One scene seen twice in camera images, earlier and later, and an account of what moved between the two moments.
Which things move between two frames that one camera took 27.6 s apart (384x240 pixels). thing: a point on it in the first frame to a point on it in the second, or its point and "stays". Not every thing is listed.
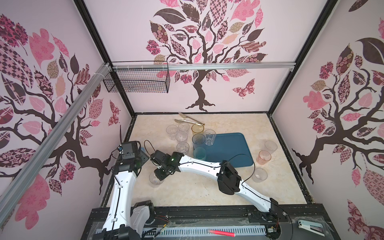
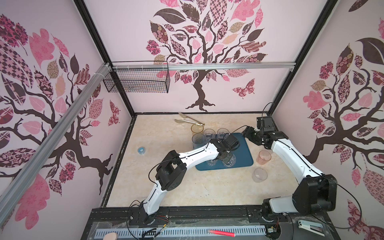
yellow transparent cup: (196, 129) stays
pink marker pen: (222, 233) stays
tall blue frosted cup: (198, 140) stays
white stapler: (311, 227) stays
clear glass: (259, 175) stays
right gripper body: (162, 173) to (261, 133)
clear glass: (209, 136) stays
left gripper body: (142, 157) to (226, 158)
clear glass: (181, 136) to (222, 133)
